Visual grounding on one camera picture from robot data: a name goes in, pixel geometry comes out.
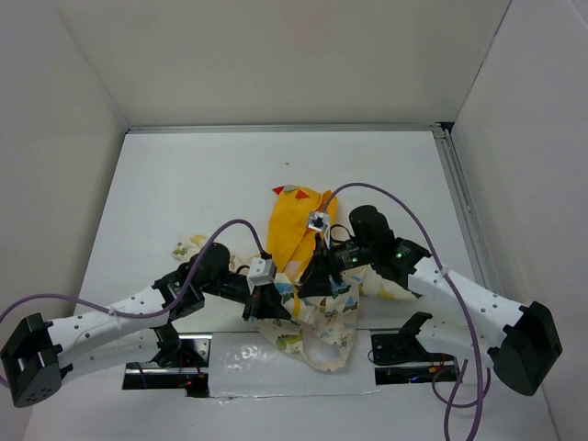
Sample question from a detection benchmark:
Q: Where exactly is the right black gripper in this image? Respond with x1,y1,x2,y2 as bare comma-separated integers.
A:
297,232,376,299

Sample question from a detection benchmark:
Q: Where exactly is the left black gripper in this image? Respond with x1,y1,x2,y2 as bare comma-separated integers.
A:
202,270,292,321

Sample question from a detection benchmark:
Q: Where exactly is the dinosaur print yellow-lined jacket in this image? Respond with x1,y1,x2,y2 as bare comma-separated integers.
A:
170,184,420,374

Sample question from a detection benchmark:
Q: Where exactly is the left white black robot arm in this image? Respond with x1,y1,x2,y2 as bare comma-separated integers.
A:
1,243,291,408

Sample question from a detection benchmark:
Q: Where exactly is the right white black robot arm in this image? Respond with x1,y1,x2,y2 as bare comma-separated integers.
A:
297,205,562,396

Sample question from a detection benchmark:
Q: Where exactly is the white tape sheet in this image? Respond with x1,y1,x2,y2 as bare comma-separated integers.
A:
209,331,380,398

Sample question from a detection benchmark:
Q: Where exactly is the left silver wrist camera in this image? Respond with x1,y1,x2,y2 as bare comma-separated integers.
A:
246,257,277,292

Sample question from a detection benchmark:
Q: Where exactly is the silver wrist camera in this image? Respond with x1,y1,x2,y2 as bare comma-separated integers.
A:
246,257,277,292
307,210,331,249

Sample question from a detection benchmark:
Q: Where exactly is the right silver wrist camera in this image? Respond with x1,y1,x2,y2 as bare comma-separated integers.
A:
307,210,331,249

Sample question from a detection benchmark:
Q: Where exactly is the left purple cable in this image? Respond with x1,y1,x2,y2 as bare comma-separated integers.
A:
0,218,272,390

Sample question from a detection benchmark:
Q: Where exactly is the purple cable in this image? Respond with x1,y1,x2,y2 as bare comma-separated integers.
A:
0,218,272,390
321,182,492,441

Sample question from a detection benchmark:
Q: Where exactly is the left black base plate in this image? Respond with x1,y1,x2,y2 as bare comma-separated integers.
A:
122,334,212,399

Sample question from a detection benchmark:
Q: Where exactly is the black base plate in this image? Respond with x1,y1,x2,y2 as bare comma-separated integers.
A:
367,330,459,386
122,334,212,399

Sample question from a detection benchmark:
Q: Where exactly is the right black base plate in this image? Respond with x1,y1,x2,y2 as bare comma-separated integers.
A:
367,330,459,386

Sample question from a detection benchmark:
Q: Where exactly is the aluminium frame rail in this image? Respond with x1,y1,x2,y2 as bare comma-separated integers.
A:
123,120,514,325

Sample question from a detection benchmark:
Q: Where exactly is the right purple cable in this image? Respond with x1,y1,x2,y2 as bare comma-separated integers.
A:
321,182,492,441

